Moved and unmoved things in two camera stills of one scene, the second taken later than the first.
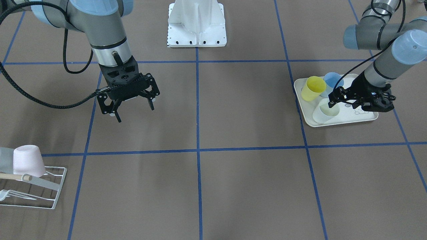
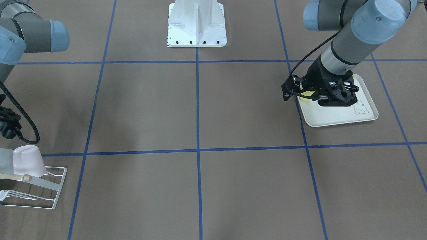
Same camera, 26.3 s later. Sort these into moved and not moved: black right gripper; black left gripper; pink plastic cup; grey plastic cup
Moved: black left gripper; black right gripper
Not moved: grey plastic cup; pink plastic cup
